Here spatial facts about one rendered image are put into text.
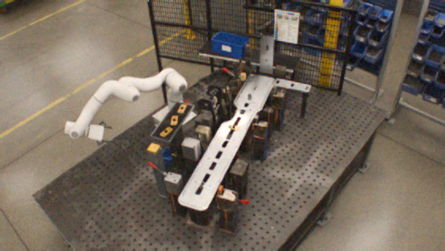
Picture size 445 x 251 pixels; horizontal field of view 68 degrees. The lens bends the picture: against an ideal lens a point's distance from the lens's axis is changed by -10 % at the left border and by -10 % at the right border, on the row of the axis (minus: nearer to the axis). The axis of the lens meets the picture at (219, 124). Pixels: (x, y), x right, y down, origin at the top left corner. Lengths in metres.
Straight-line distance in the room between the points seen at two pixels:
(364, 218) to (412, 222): 0.45
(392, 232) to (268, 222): 1.38
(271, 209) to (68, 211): 1.41
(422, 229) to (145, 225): 2.37
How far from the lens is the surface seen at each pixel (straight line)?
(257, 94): 2.85
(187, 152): 2.34
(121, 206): 2.61
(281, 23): 3.16
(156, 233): 2.43
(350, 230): 3.32
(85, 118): 2.47
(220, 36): 3.40
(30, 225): 3.74
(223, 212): 2.21
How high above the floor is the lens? 2.74
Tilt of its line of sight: 42 degrees down
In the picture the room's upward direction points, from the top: 4 degrees counter-clockwise
